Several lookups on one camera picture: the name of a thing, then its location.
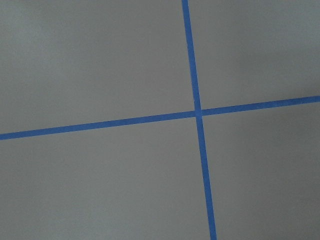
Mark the crossing blue tape strip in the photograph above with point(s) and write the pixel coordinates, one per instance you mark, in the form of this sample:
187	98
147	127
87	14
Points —
199	120

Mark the long blue tape strip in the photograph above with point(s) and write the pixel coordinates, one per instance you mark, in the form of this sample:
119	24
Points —
160	118

